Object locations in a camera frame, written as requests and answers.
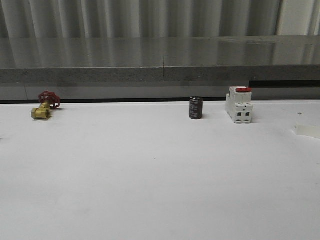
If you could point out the white half pipe clamp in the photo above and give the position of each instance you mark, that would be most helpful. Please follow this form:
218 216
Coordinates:
307 130

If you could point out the black cylindrical capacitor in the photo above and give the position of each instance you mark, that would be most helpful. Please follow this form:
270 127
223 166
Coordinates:
195 107

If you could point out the grey stone ledge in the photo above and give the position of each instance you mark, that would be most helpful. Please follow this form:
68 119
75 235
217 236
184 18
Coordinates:
217 61

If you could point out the brass valve red handwheel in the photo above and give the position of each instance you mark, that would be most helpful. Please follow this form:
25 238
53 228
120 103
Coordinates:
48 101

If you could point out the white circuit breaker red switch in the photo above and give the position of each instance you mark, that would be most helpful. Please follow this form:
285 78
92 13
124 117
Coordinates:
238 104

